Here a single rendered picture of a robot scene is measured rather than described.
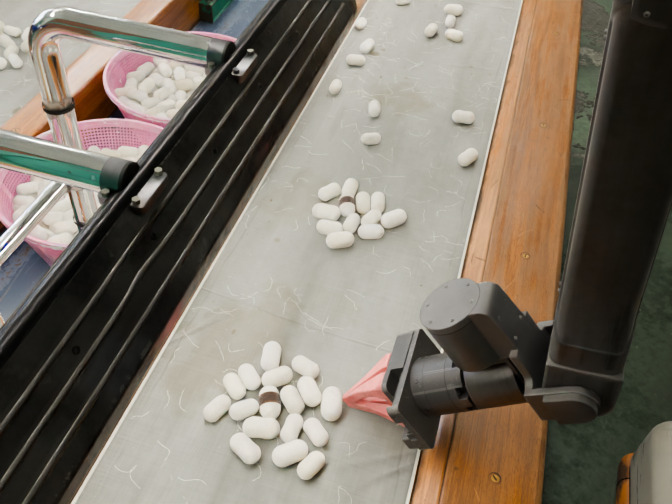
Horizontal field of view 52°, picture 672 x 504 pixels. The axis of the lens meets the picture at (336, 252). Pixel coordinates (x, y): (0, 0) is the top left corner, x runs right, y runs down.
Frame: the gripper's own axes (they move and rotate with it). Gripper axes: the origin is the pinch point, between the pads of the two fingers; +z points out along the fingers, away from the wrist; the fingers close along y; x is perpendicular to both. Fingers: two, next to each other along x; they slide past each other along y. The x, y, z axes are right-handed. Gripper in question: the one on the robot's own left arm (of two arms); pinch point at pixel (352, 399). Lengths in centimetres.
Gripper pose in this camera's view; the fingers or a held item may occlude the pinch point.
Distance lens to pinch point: 74.3
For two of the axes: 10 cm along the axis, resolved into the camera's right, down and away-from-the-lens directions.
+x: 5.6, 7.0, 4.4
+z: -7.7, 2.6, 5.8
